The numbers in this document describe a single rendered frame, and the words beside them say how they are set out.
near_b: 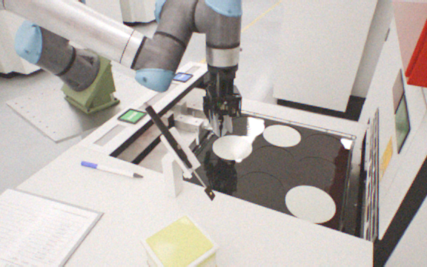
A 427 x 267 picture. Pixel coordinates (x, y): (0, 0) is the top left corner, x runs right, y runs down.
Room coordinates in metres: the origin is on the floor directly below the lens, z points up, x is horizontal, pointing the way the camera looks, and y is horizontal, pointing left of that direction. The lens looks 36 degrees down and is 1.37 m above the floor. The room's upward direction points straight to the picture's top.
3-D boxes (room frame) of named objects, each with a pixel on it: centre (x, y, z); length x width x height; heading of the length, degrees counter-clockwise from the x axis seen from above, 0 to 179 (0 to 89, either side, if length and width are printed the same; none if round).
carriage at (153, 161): (0.65, 0.11, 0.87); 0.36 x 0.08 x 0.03; 156
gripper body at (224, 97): (0.63, -0.02, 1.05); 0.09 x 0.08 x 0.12; 11
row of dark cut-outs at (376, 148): (0.48, -0.34, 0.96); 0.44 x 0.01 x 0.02; 156
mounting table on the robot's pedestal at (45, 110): (1.02, 0.49, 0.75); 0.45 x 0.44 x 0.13; 50
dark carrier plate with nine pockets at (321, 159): (0.56, -0.14, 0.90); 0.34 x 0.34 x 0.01; 66
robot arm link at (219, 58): (0.64, -0.02, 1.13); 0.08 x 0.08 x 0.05
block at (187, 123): (0.72, 0.08, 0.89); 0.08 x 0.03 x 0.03; 66
